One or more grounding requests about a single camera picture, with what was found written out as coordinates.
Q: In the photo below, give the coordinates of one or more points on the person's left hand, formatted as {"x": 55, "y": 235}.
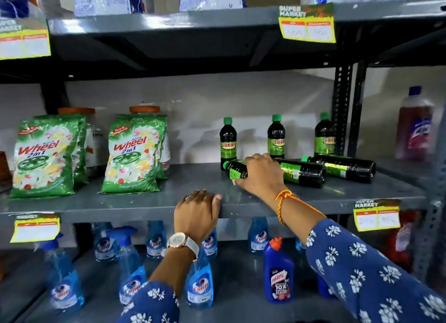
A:
{"x": 195, "y": 216}

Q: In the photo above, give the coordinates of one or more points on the person's right hand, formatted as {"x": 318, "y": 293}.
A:
{"x": 264, "y": 176}

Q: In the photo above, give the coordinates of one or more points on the person's right thumb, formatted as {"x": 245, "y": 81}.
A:
{"x": 241, "y": 182}

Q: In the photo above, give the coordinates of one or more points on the person's left thumb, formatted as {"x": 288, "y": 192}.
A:
{"x": 217, "y": 204}

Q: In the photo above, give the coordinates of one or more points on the dark bottle green cap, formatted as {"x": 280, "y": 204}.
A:
{"x": 301, "y": 173}
{"x": 276, "y": 138}
{"x": 228, "y": 143}
{"x": 324, "y": 136}
{"x": 348, "y": 167}

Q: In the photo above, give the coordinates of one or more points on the person's right forearm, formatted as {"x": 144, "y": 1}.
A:
{"x": 348, "y": 263}

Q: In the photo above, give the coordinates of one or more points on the person's left forearm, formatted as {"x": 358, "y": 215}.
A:
{"x": 167, "y": 281}

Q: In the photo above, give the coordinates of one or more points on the grey metal shelf rack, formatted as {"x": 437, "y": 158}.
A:
{"x": 195, "y": 181}
{"x": 397, "y": 169}

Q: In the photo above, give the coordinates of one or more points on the clear jar orange lid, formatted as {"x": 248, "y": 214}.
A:
{"x": 166, "y": 152}
{"x": 96, "y": 141}

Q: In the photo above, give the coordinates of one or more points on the green detergent powder packet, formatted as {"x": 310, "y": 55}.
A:
{"x": 132, "y": 159}
{"x": 43, "y": 159}
{"x": 162, "y": 148}
{"x": 82, "y": 148}

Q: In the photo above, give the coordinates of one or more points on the blue toilet cleaner red cap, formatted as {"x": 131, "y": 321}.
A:
{"x": 278, "y": 274}

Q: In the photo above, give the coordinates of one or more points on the row of blue spray bottles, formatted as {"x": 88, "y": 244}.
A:
{"x": 132, "y": 274}

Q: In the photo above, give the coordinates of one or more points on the yellow shelf price tag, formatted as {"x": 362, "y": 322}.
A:
{"x": 307, "y": 25}
{"x": 377, "y": 215}
{"x": 24, "y": 42}
{"x": 35, "y": 228}

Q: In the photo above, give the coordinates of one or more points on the red cleaner bottle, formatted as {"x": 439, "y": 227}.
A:
{"x": 404, "y": 239}

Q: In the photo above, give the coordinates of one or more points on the pink cleaner bottle blue cap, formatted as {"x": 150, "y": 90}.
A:
{"x": 414, "y": 131}

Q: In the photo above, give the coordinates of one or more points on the brown container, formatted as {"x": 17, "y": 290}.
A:
{"x": 4, "y": 169}

